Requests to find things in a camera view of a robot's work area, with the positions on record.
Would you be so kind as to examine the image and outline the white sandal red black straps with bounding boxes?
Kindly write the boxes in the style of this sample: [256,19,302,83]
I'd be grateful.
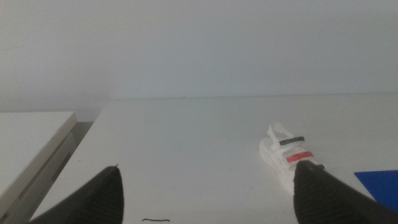
[259,122,326,196]

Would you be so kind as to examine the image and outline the white side table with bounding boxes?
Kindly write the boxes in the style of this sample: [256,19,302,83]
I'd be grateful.
[0,111,78,219]

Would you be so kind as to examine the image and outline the blue mat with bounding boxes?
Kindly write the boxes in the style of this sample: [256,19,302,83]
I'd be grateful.
[353,169,398,213]

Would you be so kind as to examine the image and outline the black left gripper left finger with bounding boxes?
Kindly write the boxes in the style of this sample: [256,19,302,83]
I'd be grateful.
[29,165,125,224]

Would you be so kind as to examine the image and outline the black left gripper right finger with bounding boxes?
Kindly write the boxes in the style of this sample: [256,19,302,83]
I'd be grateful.
[293,159,398,224]

